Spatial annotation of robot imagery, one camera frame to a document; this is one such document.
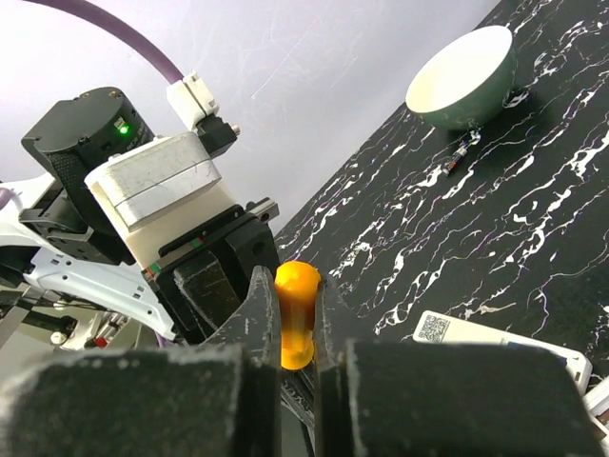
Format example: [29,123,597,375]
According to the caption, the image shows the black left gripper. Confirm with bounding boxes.
[142,199,280,343]

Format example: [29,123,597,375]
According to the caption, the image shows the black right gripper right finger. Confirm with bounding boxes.
[313,276,599,456]

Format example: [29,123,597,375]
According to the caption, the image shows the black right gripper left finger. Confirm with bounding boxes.
[1,267,282,456]

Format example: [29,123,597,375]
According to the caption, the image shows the white remote blue battery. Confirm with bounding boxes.
[413,310,593,395]

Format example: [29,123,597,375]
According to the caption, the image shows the black battery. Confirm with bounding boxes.
[442,130,481,176]

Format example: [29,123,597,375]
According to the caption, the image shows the white remote black batteries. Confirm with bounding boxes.
[583,377,609,428]

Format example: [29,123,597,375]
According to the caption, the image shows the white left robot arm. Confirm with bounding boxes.
[1,75,280,345]

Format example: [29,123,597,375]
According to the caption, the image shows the cream ceramic bowl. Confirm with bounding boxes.
[405,25,518,130]

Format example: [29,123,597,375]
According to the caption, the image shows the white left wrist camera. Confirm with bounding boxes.
[85,131,236,268]

